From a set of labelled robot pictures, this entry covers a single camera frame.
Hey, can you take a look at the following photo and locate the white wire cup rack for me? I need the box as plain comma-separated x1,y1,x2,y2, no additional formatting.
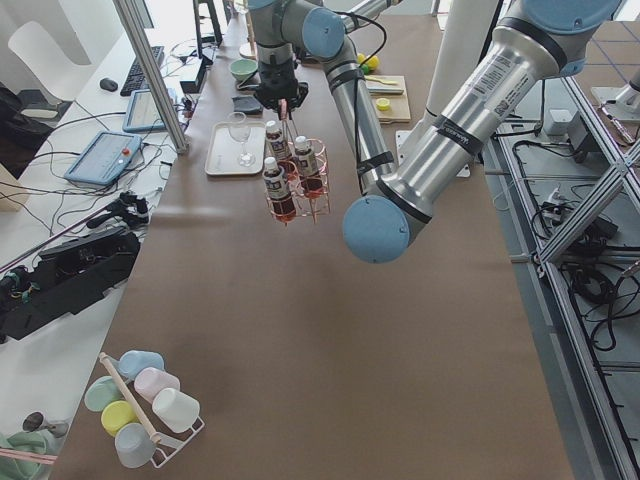
98,352,205,469

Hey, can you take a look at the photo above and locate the pastel pink cup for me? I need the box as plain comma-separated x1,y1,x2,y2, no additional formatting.
134,367,181,403

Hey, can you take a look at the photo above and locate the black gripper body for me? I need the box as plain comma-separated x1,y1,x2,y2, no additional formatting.
254,59,309,110

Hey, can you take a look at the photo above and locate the blue teach pendant upper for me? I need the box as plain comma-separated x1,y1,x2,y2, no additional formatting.
122,89,166,133

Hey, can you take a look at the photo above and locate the pastel white cup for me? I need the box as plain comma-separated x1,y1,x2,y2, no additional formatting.
152,387,200,433

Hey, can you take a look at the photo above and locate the copper wire bottle basket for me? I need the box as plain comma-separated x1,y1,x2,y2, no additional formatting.
265,109,331,224

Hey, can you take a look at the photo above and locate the grey folded cloth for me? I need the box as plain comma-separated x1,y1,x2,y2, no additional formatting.
232,95,263,116

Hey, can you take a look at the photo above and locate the cream rabbit tray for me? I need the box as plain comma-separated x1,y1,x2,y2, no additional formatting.
204,121,265,176

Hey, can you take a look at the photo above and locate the yellow lemon far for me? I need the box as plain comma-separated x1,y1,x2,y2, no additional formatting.
357,53,380,73

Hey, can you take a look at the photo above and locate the bamboo cutting board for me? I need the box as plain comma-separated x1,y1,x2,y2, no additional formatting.
365,75,411,123

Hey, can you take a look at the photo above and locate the clear wine glass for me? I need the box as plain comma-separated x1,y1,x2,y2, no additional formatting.
227,111,255,167

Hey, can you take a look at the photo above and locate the yellow plastic knife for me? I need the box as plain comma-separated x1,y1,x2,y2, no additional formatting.
365,75,397,85

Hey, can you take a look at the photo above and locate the aluminium frame post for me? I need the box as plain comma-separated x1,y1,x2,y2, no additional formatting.
113,0,188,155

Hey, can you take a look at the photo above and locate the black computer mouse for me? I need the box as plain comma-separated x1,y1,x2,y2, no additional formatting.
99,78,119,92

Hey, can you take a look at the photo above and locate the pastel yellow cup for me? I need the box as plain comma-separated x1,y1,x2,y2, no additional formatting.
101,400,138,437

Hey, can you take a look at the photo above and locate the tea bottle white cap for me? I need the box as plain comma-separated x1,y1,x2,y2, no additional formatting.
265,120,294,175

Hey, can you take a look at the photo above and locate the pastel grey-blue cup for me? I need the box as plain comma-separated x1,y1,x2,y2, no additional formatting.
114,423,155,468

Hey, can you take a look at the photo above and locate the black keyboard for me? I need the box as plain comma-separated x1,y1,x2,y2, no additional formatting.
120,46,164,97

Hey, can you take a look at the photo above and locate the half lemon slice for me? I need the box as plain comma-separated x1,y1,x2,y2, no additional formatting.
375,97,391,111

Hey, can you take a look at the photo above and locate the blue teach pendant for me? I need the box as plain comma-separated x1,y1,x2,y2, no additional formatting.
122,89,166,133
63,131,142,186

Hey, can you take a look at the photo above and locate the pastel blue cup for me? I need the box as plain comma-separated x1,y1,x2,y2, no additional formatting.
118,350,165,379

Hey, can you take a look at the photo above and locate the pastel green cup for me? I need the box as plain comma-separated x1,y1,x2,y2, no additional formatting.
84,376,123,412

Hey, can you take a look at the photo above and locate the blue teach pendant lower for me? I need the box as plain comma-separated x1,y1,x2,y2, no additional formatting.
63,131,142,186

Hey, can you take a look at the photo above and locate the steel muddler black tip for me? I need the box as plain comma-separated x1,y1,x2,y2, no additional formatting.
367,86,405,96

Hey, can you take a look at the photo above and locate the wooden cup tree stand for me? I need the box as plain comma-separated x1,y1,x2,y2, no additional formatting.
235,0,257,60

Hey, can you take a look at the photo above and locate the green ceramic bowl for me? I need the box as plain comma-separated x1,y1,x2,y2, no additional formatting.
229,58,258,82

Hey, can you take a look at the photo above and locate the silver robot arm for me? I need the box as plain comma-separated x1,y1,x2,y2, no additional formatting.
248,1,618,264

